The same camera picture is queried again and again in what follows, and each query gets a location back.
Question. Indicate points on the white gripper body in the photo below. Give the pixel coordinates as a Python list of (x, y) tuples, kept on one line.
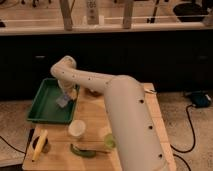
[(69, 89)]

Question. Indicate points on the blue grey sponge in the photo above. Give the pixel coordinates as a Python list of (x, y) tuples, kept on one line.
[(62, 101)]

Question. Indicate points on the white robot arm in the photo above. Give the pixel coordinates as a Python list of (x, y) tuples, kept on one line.
[(138, 145)]

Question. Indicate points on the green plastic tray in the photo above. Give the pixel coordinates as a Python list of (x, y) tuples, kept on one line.
[(45, 109)]

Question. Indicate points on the white cup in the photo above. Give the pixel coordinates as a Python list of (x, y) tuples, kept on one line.
[(77, 128)]

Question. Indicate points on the yellow banana toy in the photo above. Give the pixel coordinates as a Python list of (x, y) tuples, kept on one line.
[(39, 146)]

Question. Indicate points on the dark round coaster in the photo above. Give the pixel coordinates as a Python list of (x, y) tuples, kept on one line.
[(46, 147)]

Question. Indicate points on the light green cup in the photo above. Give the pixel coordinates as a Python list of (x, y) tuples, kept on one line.
[(109, 141)]

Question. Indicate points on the white knife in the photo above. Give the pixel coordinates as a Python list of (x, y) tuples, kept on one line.
[(150, 91)]

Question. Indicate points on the black power adapter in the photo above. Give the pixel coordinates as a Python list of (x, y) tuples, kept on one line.
[(200, 99)]

